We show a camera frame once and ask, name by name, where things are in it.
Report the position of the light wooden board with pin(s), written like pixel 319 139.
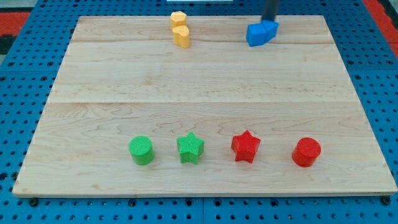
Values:
pixel 123 76

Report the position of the blue angular block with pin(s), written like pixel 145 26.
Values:
pixel 271 28

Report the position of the red cylinder block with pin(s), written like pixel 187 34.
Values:
pixel 306 152

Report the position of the green star block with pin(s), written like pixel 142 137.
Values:
pixel 190 148

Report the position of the red star block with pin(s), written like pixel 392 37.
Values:
pixel 245 147

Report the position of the yellow hexagon block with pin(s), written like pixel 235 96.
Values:
pixel 177 18

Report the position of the blue cube block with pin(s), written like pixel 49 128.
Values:
pixel 256 35

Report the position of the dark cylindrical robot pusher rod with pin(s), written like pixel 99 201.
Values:
pixel 270 10

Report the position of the yellow heart block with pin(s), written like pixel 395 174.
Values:
pixel 181 36

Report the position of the green cylinder block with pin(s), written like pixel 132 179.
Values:
pixel 141 150

